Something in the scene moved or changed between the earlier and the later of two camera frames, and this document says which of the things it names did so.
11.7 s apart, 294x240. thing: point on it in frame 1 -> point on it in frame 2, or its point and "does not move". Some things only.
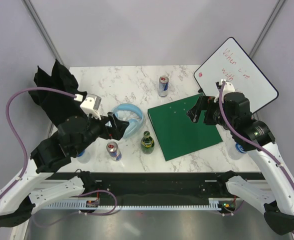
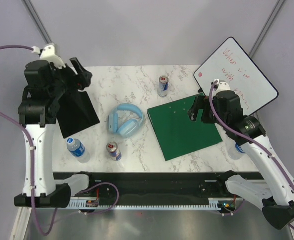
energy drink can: [163, 84] does not move
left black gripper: [119, 126] -> [76, 83]
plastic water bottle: [235, 151] does not move
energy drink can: [112, 148] does not move
